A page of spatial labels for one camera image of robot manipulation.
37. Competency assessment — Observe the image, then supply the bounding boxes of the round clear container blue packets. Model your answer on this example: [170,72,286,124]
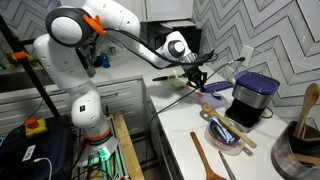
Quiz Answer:
[203,116,246,157]

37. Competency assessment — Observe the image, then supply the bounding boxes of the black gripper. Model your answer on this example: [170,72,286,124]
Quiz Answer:
[182,62,207,94]

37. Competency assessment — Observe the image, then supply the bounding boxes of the light wooden spatula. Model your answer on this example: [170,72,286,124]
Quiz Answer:
[200,102,259,150]

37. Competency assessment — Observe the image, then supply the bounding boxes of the black camera stand pole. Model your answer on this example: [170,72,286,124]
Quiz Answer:
[0,14,63,118]

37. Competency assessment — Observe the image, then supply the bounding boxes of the black microwave oven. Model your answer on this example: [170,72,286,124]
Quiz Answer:
[146,20,203,70]

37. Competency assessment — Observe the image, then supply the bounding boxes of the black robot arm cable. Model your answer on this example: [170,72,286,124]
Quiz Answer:
[99,27,220,71]

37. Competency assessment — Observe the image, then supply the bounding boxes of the clear plastic bag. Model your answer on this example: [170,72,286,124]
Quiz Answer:
[166,69,188,92]

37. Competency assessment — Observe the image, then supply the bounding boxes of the black plastic spoon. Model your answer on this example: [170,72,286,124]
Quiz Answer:
[151,73,185,83]

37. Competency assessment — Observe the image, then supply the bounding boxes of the white wall outlet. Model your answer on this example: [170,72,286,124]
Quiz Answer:
[240,44,255,68]

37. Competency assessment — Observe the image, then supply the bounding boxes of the metal cabinet drawer handle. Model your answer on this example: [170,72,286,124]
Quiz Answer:
[99,91,120,100]

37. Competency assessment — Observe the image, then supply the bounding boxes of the white charging cable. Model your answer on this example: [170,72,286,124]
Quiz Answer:
[32,156,54,180]

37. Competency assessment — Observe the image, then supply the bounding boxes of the black plugged power cord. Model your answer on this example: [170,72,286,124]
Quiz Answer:
[144,56,247,168]

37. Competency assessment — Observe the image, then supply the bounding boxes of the red emergency stop button box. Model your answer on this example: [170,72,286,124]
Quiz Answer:
[24,117,49,140]

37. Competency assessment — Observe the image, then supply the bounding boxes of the wooden plank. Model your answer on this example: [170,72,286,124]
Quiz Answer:
[111,111,146,180]

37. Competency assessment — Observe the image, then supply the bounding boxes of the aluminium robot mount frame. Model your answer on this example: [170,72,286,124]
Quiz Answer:
[74,113,131,180]

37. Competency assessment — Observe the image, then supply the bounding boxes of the metal utensil holder pot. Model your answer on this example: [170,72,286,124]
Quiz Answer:
[270,120,320,180]

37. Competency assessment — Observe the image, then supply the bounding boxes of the metal tongs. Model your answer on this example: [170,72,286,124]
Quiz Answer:
[217,150,238,180]

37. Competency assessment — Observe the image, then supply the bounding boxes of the orange cable clip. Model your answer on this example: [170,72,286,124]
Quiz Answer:
[82,14,106,36]

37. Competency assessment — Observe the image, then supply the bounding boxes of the wooden utensil handle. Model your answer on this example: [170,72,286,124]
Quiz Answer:
[292,152,320,167]

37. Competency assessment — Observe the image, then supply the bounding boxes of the red pen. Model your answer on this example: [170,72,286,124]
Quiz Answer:
[185,85,205,99]

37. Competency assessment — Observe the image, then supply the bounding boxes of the brown wooden spoon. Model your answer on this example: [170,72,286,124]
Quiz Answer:
[189,131,228,180]

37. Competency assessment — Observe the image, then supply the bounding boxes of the black steel coffee machine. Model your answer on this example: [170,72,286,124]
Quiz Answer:
[224,70,281,130]

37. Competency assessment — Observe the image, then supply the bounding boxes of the black bag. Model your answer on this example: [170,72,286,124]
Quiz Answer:
[0,114,75,180]

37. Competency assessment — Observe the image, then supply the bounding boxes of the large light wooden spoon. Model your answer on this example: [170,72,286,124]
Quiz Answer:
[292,82,320,140]

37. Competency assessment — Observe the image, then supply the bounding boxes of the blue bottle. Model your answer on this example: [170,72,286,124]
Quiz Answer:
[98,52,112,70]

